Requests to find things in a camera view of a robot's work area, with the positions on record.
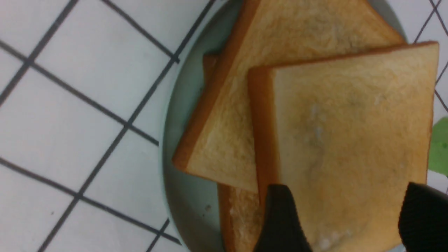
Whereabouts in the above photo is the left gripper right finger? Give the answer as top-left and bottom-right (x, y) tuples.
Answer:
(398, 182), (448, 252)

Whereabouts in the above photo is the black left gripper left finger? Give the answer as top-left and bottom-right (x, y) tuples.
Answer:
(253, 184), (312, 252)

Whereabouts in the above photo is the toast slice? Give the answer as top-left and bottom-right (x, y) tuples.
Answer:
(248, 41), (439, 252)
(202, 52), (265, 252)
(171, 0), (406, 193)

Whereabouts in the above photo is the green cube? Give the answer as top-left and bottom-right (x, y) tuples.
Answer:
(428, 117), (448, 176)

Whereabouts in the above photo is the pale green plate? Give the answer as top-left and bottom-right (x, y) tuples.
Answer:
(160, 0), (406, 252)

